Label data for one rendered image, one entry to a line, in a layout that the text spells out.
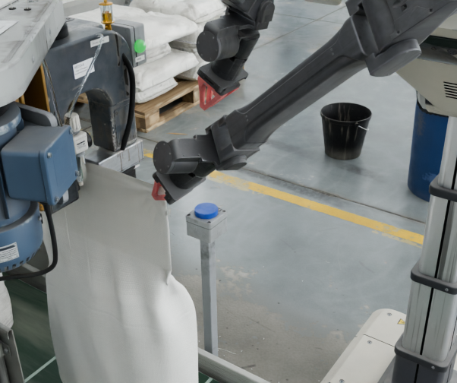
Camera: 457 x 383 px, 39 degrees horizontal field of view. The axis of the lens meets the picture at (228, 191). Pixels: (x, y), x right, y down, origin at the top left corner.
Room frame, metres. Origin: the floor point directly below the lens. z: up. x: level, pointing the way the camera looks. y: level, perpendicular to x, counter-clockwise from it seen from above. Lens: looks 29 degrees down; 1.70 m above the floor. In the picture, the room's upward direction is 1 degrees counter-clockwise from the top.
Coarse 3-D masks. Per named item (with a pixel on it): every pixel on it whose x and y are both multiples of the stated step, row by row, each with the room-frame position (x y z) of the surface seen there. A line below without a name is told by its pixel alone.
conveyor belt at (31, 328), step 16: (16, 288) 1.71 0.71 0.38; (32, 288) 1.71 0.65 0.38; (16, 304) 1.63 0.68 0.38; (32, 304) 1.62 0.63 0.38; (16, 320) 1.55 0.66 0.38; (32, 320) 1.55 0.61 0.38; (48, 320) 1.55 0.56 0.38; (16, 336) 1.48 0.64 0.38; (32, 336) 1.47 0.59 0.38; (48, 336) 1.47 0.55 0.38; (32, 352) 1.41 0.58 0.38; (48, 352) 1.41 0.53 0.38; (32, 368) 1.34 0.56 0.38; (48, 368) 1.34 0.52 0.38
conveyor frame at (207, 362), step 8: (24, 264) 1.78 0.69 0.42; (8, 272) 1.83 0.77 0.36; (16, 272) 1.80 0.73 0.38; (24, 272) 1.77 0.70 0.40; (32, 272) 1.75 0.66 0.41; (24, 280) 1.78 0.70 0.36; (32, 280) 1.76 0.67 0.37; (40, 280) 1.73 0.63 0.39; (40, 288) 1.73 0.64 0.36; (200, 352) 1.35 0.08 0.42; (200, 360) 1.35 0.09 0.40; (208, 360) 1.33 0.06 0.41; (216, 360) 1.32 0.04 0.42; (224, 360) 1.32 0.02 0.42; (200, 368) 1.35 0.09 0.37; (208, 368) 1.33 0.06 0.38; (216, 368) 1.32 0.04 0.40; (224, 368) 1.30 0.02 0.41; (232, 368) 1.29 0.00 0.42; (240, 368) 1.29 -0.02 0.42; (208, 376) 1.31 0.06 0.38; (216, 376) 1.32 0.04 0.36; (224, 376) 1.30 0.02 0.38; (232, 376) 1.28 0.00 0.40; (240, 376) 1.27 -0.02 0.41; (248, 376) 1.26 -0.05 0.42; (256, 376) 1.26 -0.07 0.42
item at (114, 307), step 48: (96, 192) 1.22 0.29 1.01; (144, 192) 1.14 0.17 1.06; (48, 240) 1.29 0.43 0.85; (96, 240) 1.23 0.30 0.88; (144, 240) 1.15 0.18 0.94; (48, 288) 1.23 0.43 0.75; (96, 288) 1.14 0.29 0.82; (144, 288) 1.11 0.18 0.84; (96, 336) 1.12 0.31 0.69; (144, 336) 1.06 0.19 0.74; (192, 336) 1.12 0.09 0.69
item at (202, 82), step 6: (198, 78) 1.24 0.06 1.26; (204, 78) 1.23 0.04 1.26; (198, 84) 1.25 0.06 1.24; (204, 84) 1.25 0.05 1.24; (210, 84) 1.23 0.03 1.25; (204, 90) 1.26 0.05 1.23; (204, 96) 1.26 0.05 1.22; (216, 96) 1.22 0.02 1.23; (222, 96) 1.21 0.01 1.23; (204, 102) 1.26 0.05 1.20; (210, 102) 1.24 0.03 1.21; (216, 102) 1.24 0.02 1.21; (204, 108) 1.26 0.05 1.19
